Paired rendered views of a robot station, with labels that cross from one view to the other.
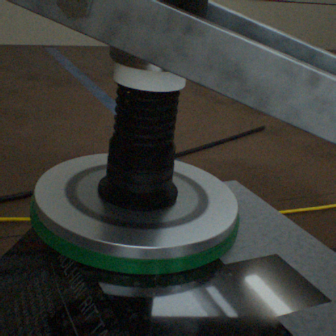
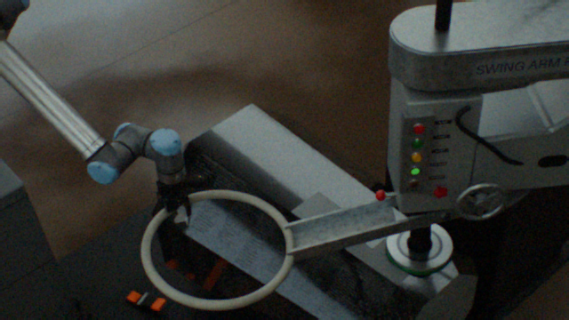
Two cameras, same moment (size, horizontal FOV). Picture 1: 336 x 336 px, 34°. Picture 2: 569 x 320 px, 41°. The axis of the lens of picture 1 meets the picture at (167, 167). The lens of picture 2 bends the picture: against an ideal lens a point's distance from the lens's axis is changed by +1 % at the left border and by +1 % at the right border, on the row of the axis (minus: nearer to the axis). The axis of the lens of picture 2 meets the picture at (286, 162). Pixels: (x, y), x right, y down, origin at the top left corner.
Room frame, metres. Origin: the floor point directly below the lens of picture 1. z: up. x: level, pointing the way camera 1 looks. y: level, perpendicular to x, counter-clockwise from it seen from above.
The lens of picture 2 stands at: (2.00, -0.66, 2.76)
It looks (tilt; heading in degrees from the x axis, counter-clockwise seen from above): 44 degrees down; 170
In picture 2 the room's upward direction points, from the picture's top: 4 degrees counter-clockwise
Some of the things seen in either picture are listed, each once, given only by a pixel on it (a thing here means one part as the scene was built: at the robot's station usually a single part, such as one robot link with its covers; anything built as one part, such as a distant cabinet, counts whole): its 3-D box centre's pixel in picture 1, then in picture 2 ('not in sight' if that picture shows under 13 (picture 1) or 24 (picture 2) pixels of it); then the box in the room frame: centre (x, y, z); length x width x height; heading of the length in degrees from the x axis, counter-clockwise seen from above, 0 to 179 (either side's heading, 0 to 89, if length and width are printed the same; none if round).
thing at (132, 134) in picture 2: not in sight; (135, 141); (0.15, -0.81, 1.18); 0.12 x 0.12 x 0.09; 50
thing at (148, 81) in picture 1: (151, 62); not in sight; (0.52, 0.03, 0.97); 0.07 x 0.07 x 0.04
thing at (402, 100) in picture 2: not in sight; (458, 134); (0.53, 0.11, 1.30); 0.36 x 0.22 x 0.45; 81
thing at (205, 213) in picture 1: (137, 197); (419, 244); (0.52, 0.03, 0.82); 0.21 x 0.21 x 0.01
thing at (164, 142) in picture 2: not in sight; (166, 151); (0.21, -0.72, 1.17); 0.10 x 0.09 x 0.12; 50
